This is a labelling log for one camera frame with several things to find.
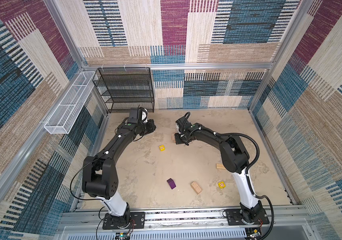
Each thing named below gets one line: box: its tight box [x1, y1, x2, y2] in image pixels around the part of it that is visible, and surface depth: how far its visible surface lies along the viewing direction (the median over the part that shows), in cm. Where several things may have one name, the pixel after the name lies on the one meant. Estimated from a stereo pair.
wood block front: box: [190, 181, 203, 195], surface depth 83 cm
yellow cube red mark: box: [218, 181, 226, 189], surface depth 85 cm
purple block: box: [166, 178, 176, 190], surface depth 86 cm
